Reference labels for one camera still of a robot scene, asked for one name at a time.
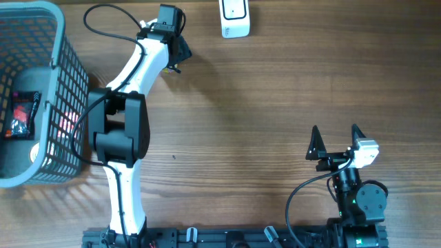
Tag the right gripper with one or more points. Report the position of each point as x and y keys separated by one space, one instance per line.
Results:
x=317 y=145

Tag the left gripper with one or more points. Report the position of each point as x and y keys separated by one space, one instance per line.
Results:
x=184 y=52

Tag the yellow mentos gum bottle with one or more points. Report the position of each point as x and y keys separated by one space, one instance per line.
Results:
x=169 y=70

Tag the black red snack packet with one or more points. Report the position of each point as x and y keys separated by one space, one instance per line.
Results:
x=24 y=109

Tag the round tin can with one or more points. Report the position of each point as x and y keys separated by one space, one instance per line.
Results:
x=35 y=150

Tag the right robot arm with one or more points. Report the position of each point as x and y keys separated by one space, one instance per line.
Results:
x=361 y=204

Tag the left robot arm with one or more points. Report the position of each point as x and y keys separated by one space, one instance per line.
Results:
x=119 y=129

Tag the white barcode scanner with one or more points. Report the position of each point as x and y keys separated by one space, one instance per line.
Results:
x=234 y=18

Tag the grey plastic mesh basket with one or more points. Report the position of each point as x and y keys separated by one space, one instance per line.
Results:
x=36 y=55

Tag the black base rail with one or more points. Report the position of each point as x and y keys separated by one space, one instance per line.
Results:
x=241 y=237

